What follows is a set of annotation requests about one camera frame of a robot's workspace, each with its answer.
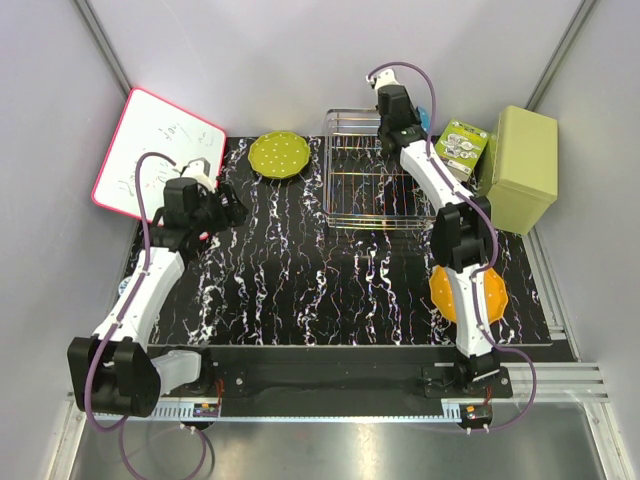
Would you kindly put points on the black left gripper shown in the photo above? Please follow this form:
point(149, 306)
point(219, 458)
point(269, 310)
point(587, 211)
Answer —
point(228, 206)

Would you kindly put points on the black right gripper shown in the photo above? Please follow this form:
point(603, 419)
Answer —
point(413, 115)

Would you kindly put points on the blue polka dot plate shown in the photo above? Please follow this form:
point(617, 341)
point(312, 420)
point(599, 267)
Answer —
point(425, 118)

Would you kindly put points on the green polka dot plate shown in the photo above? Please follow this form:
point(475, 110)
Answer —
point(279, 155)

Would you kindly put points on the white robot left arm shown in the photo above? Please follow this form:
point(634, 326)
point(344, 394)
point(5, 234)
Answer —
point(111, 370)

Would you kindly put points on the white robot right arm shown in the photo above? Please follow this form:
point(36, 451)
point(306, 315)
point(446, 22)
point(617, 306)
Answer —
point(463, 240)

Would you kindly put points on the green printed cardboard box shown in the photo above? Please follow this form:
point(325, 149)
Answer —
point(460, 147)

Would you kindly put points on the pink framed whiteboard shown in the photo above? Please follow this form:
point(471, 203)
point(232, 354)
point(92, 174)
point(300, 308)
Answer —
point(152, 143)

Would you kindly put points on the blue white round container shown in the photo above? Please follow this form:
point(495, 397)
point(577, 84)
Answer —
point(123, 285)

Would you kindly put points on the pale green bin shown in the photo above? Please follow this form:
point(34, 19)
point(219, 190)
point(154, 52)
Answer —
point(519, 173)

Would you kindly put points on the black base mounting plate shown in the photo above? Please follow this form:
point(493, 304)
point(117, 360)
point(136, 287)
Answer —
point(340, 381)

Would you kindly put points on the orange polka dot plate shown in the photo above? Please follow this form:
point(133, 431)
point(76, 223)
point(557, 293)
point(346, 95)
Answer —
point(442, 294)

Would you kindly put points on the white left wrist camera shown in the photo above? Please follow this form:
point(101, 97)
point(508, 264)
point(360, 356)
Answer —
point(199, 170)

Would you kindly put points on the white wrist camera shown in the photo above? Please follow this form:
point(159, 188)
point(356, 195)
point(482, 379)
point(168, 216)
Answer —
point(199, 170)
point(383, 78)

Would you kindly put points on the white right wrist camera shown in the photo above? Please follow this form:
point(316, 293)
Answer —
point(383, 78)

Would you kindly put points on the metal wire dish rack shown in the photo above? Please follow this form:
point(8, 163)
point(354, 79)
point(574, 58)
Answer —
point(365, 188)

